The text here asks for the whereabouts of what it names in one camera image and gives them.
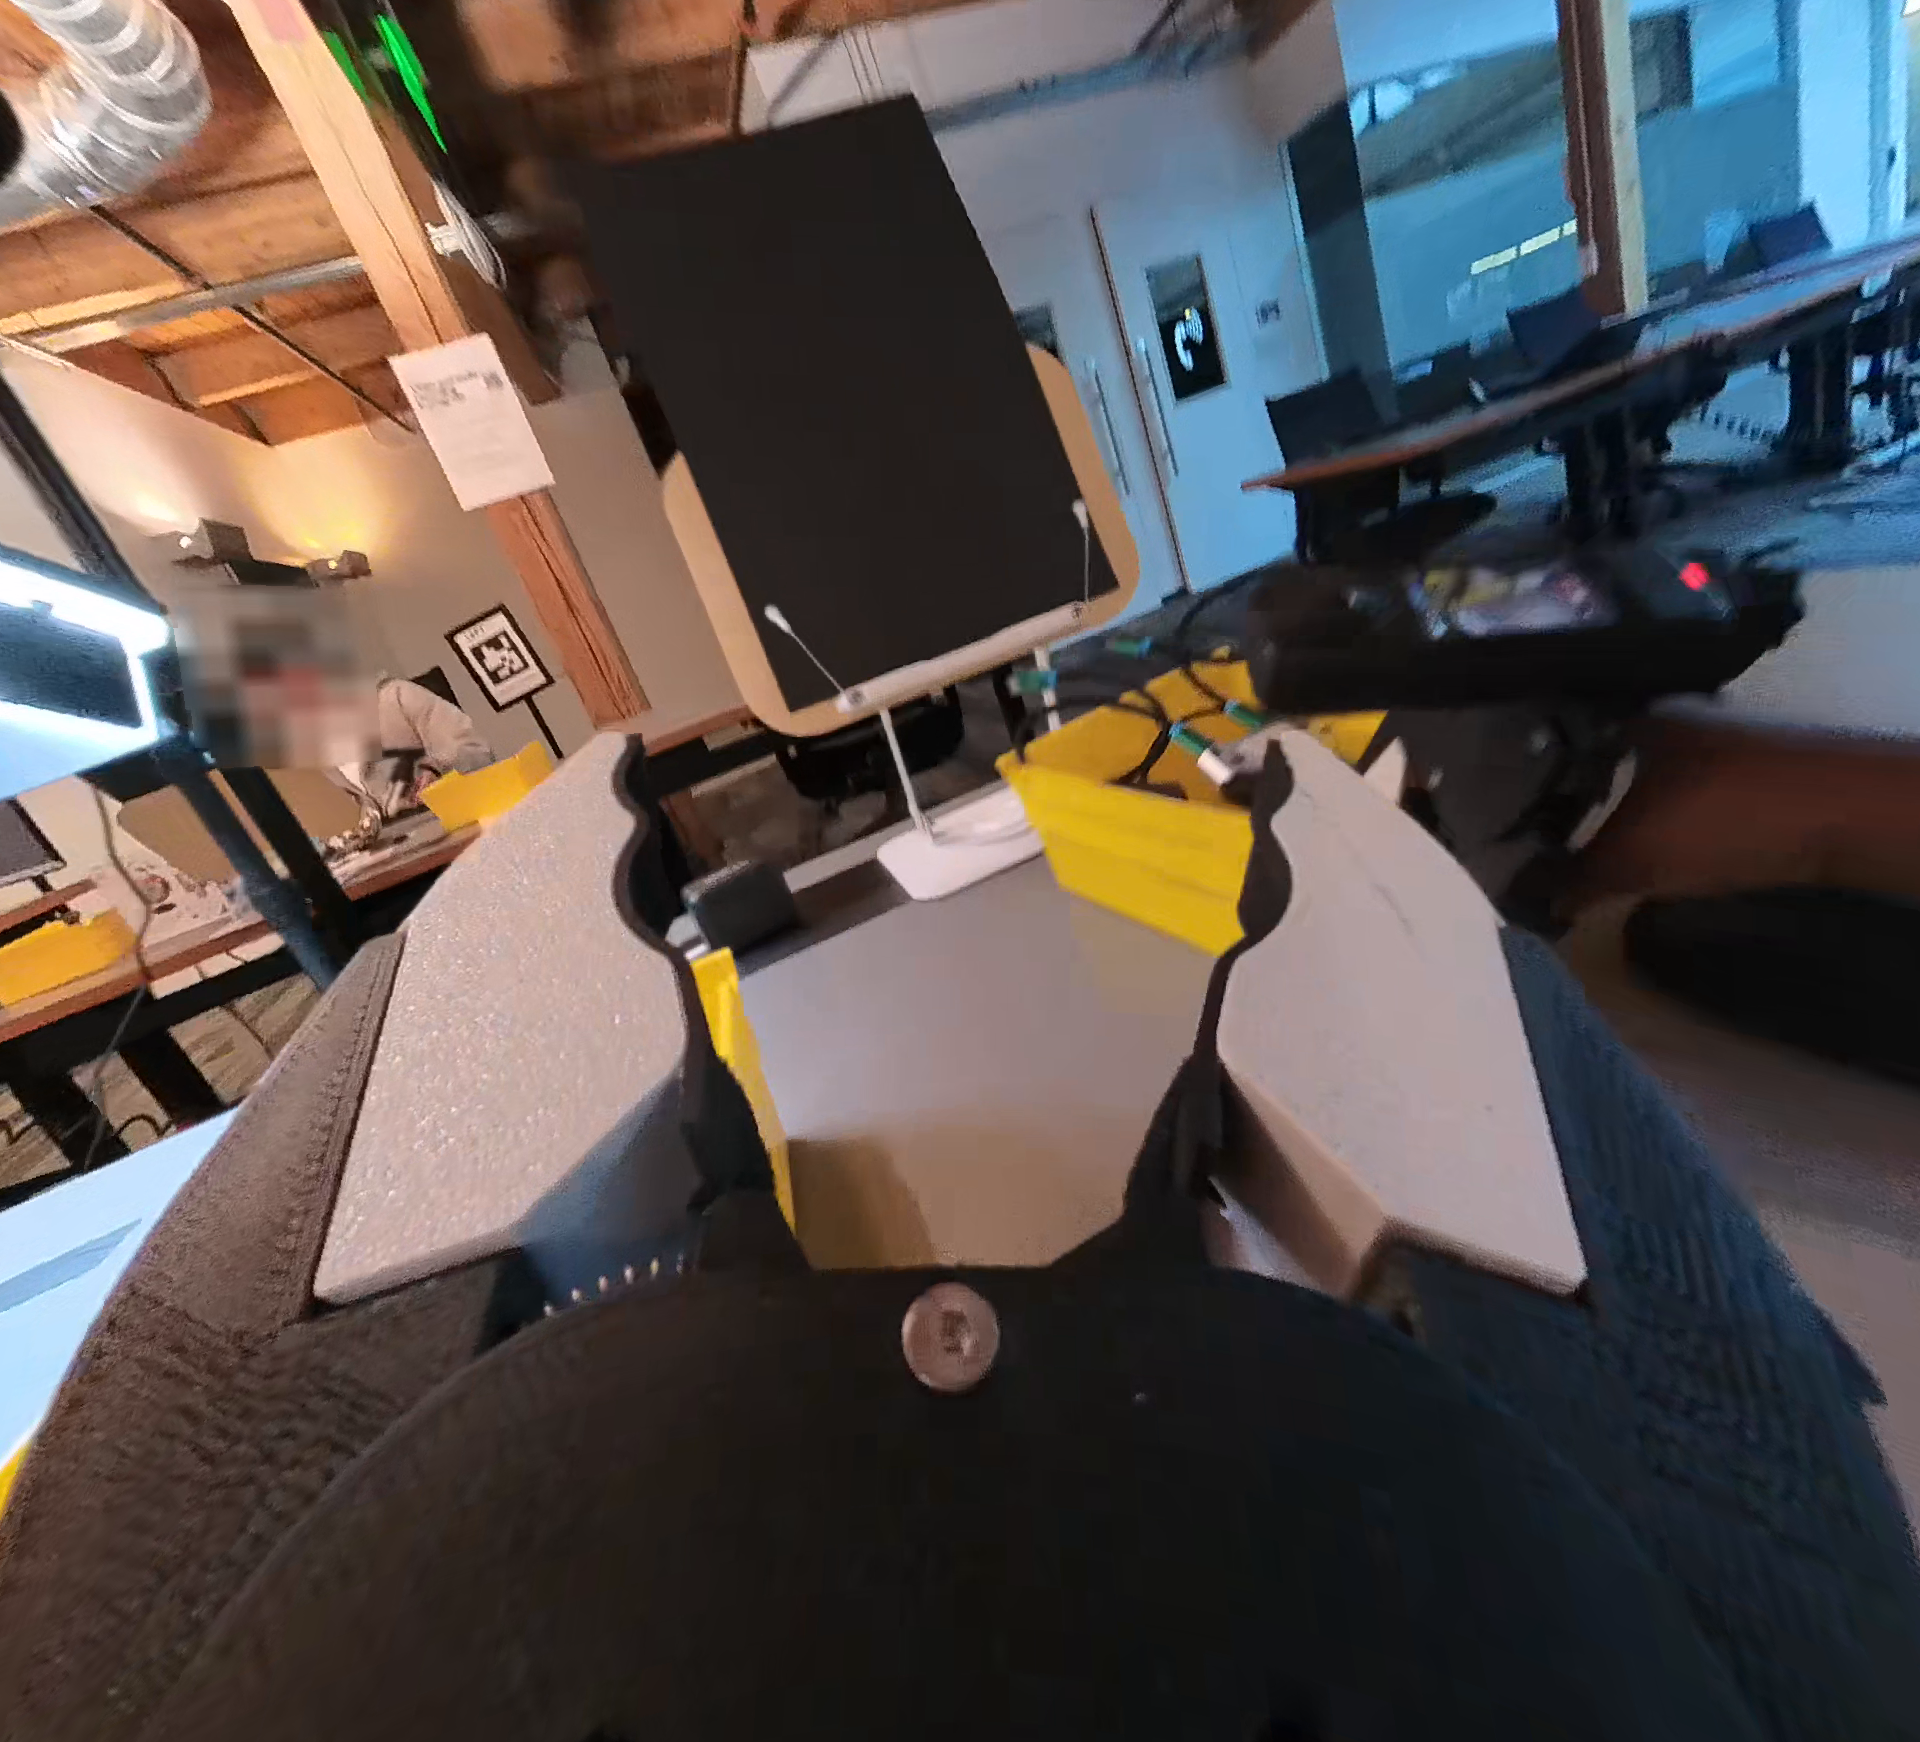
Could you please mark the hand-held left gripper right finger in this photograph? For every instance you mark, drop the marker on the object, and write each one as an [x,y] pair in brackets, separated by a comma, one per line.
[1381,1022]

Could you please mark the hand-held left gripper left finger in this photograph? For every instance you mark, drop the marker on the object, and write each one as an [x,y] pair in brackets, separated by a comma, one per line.
[510,1022]

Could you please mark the yellow plastic bin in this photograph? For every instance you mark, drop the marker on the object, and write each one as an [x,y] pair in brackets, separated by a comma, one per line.
[1126,857]
[487,797]
[69,961]
[750,1096]

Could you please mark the person's right forearm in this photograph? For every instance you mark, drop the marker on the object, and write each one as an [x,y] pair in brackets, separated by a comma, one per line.
[1769,797]

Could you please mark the small black box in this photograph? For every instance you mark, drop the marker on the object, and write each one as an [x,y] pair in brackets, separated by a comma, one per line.
[742,906]

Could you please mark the long wooden office desk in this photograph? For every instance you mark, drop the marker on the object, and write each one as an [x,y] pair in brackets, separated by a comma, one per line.
[1501,391]

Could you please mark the door window with phone icon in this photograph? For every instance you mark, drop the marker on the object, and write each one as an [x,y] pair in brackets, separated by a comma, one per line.
[1188,332]

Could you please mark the framed marker tag sign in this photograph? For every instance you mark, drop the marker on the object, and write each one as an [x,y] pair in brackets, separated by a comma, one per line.
[499,659]

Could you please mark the black mesh cushion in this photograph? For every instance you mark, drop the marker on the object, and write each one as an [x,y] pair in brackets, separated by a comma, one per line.
[1769,977]

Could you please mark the led light panel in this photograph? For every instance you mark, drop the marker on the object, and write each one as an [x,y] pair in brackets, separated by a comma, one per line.
[60,699]

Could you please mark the black board with wooden rim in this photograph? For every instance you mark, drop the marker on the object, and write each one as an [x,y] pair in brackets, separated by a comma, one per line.
[841,421]

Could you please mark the white paper notice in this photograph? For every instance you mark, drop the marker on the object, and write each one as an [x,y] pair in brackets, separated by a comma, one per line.
[471,421]

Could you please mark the silver ventilation duct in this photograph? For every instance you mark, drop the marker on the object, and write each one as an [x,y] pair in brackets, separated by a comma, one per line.
[90,47]

